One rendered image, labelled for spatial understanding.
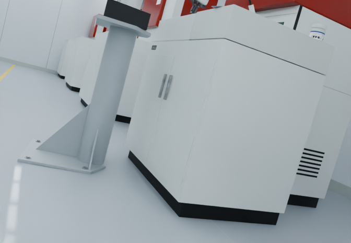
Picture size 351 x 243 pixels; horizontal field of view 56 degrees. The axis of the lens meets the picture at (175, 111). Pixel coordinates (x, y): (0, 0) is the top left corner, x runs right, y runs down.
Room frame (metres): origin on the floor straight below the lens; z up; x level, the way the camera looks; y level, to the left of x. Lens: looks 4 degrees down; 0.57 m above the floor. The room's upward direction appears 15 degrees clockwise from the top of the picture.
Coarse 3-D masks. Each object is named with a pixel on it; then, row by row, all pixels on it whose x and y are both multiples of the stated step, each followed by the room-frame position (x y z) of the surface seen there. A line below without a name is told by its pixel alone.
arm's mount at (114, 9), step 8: (112, 0) 1.75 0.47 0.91; (112, 8) 1.76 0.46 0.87; (120, 8) 1.77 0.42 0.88; (128, 8) 1.78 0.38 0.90; (136, 8) 1.79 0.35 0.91; (112, 16) 1.76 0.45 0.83; (120, 16) 1.77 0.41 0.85; (128, 16) 1.78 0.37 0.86; (136, 16) 1.79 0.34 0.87; (144, 16) 1.80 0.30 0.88; (136, 24) 1.80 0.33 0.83; (144, 24) 1.81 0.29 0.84
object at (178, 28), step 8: (184, 16) 1.87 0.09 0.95; (192, 16) 1.77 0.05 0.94; (160, 24) 2.20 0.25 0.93; (168, 24) 2.07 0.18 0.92; (176, 24) 1.95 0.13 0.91; (184, 24) 1.84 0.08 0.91; (192, 24) 1.75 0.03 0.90; (160, 32) 2.16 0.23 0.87; (168, 32) 2.03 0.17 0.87; (176, 32) 1.92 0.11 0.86; (184, 32) 1.81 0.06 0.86; (160, 40) 2.13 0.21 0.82
